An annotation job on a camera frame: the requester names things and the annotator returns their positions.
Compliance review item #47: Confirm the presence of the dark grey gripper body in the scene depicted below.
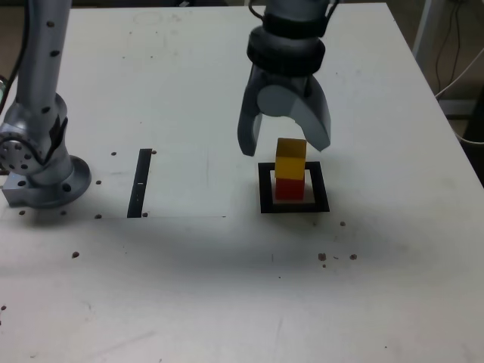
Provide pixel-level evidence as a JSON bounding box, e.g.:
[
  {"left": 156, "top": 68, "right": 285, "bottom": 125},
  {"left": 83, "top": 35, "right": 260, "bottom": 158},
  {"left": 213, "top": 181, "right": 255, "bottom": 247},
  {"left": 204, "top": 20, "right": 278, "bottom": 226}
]
[{"left": 247, "top": 64, "right": 315, "bottom": 96}]

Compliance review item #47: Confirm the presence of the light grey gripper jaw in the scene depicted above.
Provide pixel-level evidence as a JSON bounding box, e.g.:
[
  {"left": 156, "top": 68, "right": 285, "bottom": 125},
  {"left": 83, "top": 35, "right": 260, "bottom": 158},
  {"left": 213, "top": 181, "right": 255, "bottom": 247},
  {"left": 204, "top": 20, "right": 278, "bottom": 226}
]
[{"left": 256, "top": 75, "right": 334, "bottom": 153}]

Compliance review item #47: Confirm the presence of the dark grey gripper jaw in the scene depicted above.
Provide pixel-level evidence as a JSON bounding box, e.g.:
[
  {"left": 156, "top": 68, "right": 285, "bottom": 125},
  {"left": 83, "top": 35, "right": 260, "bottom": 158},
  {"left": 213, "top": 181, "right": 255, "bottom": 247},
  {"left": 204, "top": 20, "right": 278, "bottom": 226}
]
[{"left": 236, "top": 79, "right": 265, "bottom": 157}]

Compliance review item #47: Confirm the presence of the yellow cube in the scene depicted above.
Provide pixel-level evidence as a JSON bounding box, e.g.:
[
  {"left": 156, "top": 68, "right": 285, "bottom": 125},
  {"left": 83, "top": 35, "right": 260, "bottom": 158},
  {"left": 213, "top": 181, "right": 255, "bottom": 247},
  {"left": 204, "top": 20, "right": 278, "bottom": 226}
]
[{"left": 275, "top": 138, "right": 307, "bottom": 180}]

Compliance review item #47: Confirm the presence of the red cube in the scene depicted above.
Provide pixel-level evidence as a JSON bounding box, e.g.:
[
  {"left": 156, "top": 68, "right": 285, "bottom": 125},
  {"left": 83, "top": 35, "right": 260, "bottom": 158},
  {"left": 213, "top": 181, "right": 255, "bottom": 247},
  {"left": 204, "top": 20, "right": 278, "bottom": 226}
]
[{"left": 275, "top": 176, "right": 306, "bottom": 200}]

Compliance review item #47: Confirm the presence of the black tape square outline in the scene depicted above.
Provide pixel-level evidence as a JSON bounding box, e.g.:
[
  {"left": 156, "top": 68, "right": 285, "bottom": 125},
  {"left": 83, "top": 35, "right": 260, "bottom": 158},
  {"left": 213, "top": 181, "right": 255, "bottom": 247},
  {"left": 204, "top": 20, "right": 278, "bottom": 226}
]
[{"left": 257, "top": 161, "right": 330, "bottom": 214}]

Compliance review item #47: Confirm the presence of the black tape strip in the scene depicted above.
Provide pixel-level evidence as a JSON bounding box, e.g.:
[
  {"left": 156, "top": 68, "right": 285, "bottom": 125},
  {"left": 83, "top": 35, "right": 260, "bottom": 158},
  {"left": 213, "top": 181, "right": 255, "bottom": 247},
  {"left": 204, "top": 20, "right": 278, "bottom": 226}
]
[{"left": 126, "top": 148, "right": 153, "bottom": 219}]

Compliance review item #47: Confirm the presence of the grey bar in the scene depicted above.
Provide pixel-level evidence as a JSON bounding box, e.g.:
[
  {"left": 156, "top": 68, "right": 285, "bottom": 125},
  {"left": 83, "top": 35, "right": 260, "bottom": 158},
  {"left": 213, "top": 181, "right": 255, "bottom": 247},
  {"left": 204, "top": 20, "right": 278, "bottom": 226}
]
[{"left": 438, "top": 98, "right": 484, "bottom": 119}]

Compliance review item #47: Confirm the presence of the white metal frame leg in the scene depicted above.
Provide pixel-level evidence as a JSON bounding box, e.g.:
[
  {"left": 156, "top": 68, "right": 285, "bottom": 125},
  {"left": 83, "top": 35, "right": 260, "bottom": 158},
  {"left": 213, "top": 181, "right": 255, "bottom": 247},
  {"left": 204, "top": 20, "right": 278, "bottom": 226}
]
[{"left": 411, "top": 0, "right": 436, "bottom": 64}]

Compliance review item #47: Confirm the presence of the white cable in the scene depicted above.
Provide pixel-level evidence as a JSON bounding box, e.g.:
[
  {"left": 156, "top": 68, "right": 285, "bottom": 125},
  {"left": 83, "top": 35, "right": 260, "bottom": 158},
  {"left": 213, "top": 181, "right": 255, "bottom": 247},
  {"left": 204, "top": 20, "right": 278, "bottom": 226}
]
[{"left": 433, "top": 48, "right": 484, "bottom": 98}]

